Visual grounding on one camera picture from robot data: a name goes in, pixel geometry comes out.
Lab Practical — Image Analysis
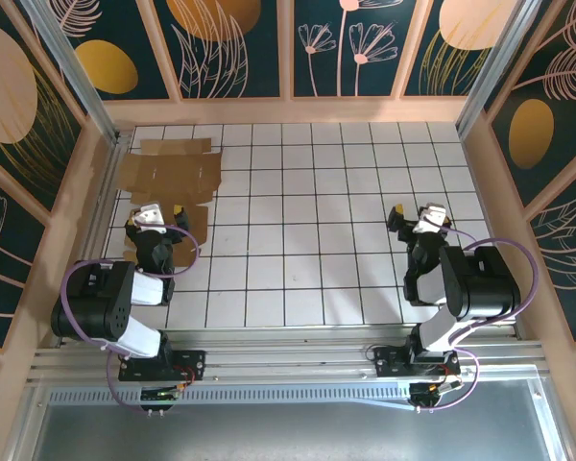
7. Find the brown cardboard paper box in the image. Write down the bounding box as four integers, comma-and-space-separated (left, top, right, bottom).
116, 137, 225, 268

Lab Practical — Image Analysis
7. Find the grey metal sheet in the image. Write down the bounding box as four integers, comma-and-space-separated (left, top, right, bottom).
9, 376, 570, 461

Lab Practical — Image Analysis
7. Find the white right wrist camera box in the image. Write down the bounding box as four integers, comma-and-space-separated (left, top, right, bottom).
411, 204, 448, 235

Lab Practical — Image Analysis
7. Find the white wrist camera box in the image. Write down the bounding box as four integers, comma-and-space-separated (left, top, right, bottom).
411, 204, 448, 235
136, 204, 169, 235

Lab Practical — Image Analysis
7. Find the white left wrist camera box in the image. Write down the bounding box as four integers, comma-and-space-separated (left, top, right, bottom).
136, 204, 169, 235

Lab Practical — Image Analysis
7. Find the aluminium side rail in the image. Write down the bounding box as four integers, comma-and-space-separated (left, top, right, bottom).
57, 132, 133, 348

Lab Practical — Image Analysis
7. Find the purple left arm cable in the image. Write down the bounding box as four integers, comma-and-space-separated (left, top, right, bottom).
60, 220, 203, 415

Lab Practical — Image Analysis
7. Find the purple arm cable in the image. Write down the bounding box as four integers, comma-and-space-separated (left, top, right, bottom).
60, 220, 203, 415
415, 225, 541, 413

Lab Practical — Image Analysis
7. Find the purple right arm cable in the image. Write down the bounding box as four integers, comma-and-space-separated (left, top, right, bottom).
415, 225, 541, 413

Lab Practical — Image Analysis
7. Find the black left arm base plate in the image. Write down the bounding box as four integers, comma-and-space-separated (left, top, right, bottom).
118, 349, 207, 383

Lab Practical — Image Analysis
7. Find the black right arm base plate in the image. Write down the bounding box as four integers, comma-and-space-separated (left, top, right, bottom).
373, 345, 462, 380

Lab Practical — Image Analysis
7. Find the pale flat ribbon cable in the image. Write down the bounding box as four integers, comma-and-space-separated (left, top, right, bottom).
338, 396, 414, 413

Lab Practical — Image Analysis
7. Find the aluminium frame post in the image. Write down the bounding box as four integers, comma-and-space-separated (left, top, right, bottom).
18, 0, 122, 145
455, 0, 546, 140

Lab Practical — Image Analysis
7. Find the aluminium mounting rail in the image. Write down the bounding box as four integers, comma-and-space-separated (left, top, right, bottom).
28, 326, 548, 385

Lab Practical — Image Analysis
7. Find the grey slotted cable duct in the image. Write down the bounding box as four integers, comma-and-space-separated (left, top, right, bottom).
47, 383, 543, 409

